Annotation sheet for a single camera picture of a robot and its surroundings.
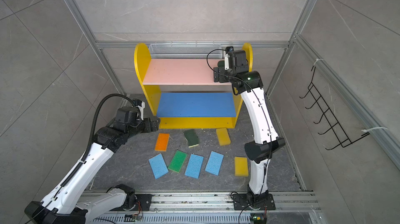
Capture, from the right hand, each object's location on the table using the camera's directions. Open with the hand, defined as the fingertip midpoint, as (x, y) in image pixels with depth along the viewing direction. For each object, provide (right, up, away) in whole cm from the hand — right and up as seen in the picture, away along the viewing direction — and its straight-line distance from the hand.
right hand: (226, 70), depth 74 cm
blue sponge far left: (-36, -50, +9) cm, 62 cm away
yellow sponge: (+2, -37, +23) cm, 44 cm away
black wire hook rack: (+44, -20, -7) cm, 49 cm away
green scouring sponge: (-18, -37, +21) cm, 47 cm away
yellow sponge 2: (+9, -50, +7) cm, 51 cm away
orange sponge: (-37, -40, +19) cm, 57 cm away
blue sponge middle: (-16, -51, +9) cm, 54 cm away
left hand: (-36, -23, 0) cm, 43 cm away
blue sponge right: (-5, -50, +12) cm, 51 cm away
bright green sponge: (-26, -48, +11) cm, 56 cm away
